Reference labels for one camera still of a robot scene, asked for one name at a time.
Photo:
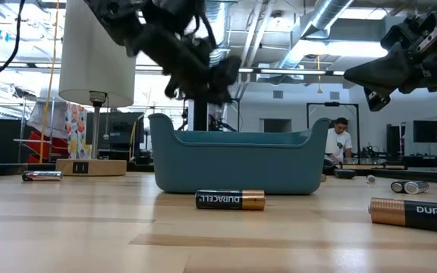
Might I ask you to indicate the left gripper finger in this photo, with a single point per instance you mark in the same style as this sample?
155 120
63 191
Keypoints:
228 72
218 96

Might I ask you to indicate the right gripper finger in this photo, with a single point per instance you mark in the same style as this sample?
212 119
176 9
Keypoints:
378 100
381 72

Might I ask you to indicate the teal plastic bin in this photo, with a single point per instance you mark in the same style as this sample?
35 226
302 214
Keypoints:
241 167

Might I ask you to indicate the silver battery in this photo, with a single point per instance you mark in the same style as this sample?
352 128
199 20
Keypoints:
397 186
416 187
370 179
42 175

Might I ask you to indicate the black copper Duracell battery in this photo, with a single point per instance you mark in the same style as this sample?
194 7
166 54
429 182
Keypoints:
323 177
415 215
230 199

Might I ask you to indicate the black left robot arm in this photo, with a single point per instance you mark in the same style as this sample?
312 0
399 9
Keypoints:
108 17

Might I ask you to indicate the black monitor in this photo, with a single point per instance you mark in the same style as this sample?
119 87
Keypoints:
120 130
428 131

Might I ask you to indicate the person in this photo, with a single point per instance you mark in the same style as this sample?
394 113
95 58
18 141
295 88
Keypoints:
338 144

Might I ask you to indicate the white shade wooden base lamp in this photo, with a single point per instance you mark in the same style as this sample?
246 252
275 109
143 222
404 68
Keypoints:
93 57

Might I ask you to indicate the floral patterned cloth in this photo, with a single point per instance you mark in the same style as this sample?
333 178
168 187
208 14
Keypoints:
76 130

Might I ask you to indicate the red rack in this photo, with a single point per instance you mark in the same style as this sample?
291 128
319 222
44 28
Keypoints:
48 146

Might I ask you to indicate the ribbed ventilation duct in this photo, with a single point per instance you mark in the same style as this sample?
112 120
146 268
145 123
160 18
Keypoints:
220 38

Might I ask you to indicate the black frame stand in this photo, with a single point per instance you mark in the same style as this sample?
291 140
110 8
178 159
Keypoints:
332 104

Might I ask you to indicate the silver ventilation duct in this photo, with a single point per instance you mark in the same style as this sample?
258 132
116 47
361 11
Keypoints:
324 15

